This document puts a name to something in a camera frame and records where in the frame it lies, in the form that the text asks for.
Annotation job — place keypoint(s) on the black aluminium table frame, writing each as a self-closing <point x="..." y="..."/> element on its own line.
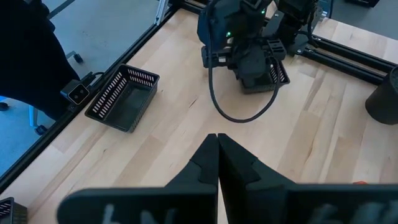
<point x="342" y="67"/>

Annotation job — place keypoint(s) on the black table-level camera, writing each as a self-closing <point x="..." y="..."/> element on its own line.
<point x="77" y="93"/>

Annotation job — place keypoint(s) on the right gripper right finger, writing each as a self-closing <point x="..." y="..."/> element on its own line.
<point x="267" y="205"/>

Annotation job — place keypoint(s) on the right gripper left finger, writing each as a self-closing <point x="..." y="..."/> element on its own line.
<point x="180" y="205"/>

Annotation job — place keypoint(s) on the black plant pot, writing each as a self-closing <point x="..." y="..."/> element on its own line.
<point x="384" y="102"/>

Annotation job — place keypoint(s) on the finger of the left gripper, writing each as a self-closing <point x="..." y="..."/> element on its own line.
<point x="260" y="67"/>
<point x="244" y="67"/>

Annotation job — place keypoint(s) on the black plastic basket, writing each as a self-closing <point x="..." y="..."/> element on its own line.
<point x="280" y="77"/>
<point x="15" y="214"/>
<point x="127" y="102"/>

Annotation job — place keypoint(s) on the orange plastic basket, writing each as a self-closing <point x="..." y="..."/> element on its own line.
<point x="360" y="182"/>

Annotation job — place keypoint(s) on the silver aluminium bracket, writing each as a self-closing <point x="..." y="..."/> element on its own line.
<point x="161" y="11"/>

